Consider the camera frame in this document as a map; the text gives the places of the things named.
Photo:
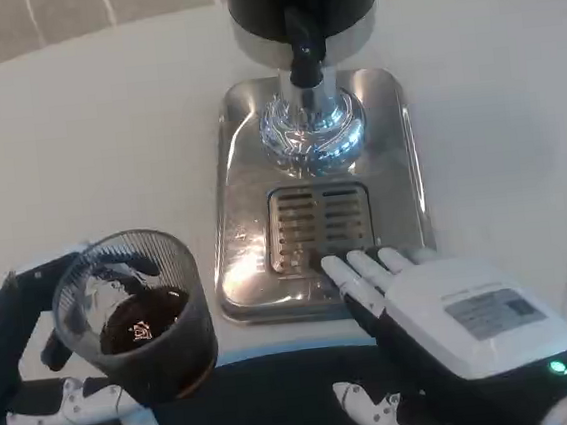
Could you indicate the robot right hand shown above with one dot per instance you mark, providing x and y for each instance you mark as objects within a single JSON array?
[{"x": 425, "y": 329}]

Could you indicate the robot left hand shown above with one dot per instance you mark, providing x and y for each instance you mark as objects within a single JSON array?
[{"x": 0, "y": 350}]

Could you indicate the clear ribbed glass cup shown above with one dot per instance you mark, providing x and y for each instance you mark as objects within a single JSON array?
[{"x": 189, "y": 332}]

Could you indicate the steel drip tray grid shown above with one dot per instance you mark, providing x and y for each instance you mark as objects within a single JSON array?
[{"x": 297, "y": 226}]

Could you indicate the black and blue robot torso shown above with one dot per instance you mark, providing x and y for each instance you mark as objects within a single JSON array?
[{"x": 272, "y": 404}]

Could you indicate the steel drip tray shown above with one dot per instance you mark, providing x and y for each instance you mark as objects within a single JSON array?
[{"x": 241, "y": 186}]

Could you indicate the black dispenser tap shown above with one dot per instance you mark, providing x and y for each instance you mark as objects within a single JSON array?
[{"x": 305, "y": 64}]

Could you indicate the black and steel drink dispenser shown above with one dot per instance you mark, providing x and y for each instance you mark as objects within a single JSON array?
[{"x": 258, "y": 4}]

